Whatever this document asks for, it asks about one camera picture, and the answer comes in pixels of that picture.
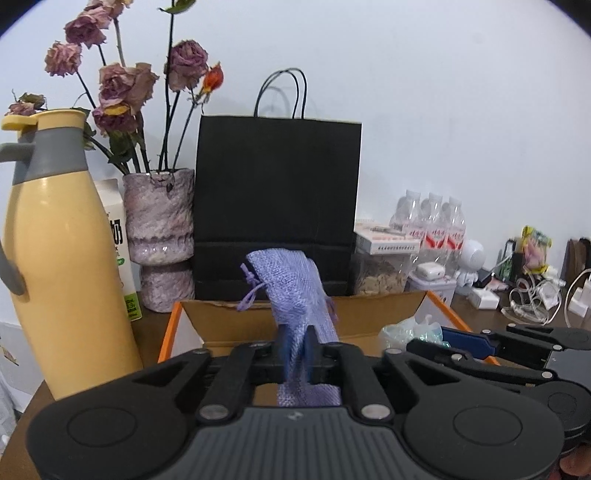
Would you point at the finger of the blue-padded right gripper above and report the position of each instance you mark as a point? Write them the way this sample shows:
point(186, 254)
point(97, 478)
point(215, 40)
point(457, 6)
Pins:
point(478, 345)

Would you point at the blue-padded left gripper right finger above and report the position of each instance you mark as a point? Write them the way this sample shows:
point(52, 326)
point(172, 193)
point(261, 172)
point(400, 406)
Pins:
point(313, 357)

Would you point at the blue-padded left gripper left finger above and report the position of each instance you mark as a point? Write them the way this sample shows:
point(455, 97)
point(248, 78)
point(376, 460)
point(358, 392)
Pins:
point(280, 358)

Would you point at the lavender drawstring pouch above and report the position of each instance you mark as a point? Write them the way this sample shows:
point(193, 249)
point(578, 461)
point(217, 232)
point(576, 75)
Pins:
point(297, 299)

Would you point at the green iridescent bag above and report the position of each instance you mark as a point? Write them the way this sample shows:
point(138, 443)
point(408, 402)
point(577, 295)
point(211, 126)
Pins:
point(399, 335)

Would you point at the orange red cardboard box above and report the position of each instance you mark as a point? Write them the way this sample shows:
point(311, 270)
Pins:
point(220, 326)

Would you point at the clear snack container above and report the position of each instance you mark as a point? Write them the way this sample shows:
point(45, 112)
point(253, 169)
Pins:
point(381, 274)

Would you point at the middle water bottle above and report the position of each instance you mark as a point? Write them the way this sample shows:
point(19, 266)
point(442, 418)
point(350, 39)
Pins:
point(433, 247)

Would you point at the water bottle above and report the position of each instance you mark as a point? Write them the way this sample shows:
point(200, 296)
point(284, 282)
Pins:
point(433, 247)
point(456, 231)
point(408, 217)

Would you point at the right water bottle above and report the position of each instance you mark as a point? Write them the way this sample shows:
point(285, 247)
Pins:
point(456, 231)

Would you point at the colourful snack packet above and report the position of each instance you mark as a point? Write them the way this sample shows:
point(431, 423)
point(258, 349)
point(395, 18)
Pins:
point(535, 245)

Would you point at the white red flat box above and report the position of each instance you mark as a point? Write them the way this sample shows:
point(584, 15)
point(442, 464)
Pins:
point(375, 239)

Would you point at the left water bottle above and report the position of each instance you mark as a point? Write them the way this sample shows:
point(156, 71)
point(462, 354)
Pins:
point(408, 217)

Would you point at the black paper shopping bag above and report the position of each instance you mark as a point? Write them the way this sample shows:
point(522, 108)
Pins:
point(264, 183)

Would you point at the purple textured vase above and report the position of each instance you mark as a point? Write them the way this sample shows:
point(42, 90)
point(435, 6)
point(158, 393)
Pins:
point(159, 227)

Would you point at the milk carton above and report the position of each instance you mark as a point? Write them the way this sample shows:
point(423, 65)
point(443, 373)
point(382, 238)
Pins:
point(112, 202)

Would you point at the yellow thermos jug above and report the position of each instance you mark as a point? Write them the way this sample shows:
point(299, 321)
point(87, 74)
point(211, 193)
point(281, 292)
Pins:
point(58, 258)

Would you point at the dried rose bouquet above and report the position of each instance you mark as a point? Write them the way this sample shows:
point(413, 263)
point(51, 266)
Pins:
point(114, 123)

